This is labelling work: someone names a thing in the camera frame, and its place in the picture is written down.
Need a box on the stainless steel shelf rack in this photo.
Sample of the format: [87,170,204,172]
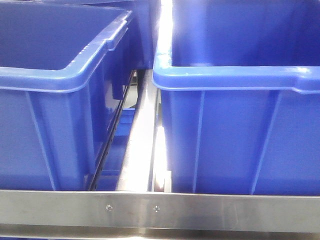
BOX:
[0,70,320,240]

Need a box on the blue bin lower middle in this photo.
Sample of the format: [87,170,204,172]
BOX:
[101,108,135,176]

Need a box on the blue plastic bin middle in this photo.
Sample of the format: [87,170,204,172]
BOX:
[153,0,320,196]

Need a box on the blue plastic bin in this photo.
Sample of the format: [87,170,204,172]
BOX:
[0,0,133,191]
[153,0,320,196]

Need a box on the blue plastic bin left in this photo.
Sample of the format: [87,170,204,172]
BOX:
[0,0,133,191]

